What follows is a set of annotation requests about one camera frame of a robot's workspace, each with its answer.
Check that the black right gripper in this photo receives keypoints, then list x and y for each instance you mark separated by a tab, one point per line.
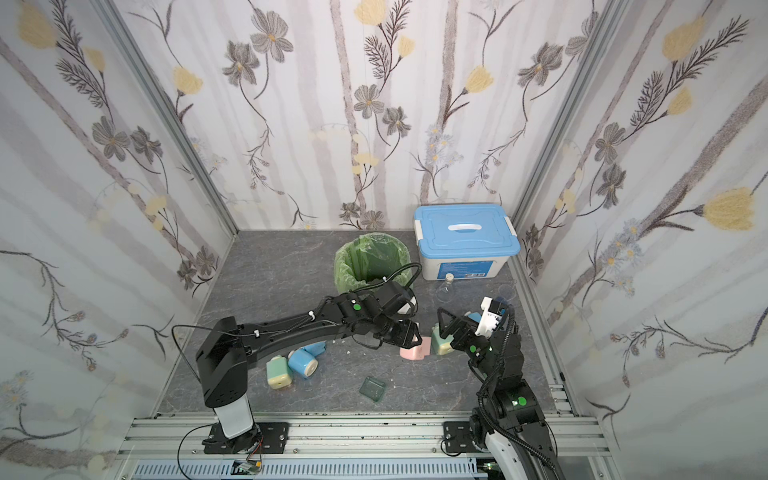
458	328

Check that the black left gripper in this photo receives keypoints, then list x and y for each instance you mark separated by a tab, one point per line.
399	327

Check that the green yellow pencil sharpener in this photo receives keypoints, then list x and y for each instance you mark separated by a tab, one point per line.
440	346

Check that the pink pencil sharpener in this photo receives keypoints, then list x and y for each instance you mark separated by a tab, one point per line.
419	352

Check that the clear green shavings tray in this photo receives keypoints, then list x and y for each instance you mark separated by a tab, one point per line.
373	388

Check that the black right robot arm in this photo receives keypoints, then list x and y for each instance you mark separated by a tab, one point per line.
508	422

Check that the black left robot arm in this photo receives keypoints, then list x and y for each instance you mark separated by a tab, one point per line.
384	311

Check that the clear small flask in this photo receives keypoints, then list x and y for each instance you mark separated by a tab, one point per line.
445	291

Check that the green bagged trash bin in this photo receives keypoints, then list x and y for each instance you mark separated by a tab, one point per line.
366	259

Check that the blue lidded storage box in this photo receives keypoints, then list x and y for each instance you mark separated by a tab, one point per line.
466	241

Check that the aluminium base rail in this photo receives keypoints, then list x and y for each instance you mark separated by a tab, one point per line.
343	445

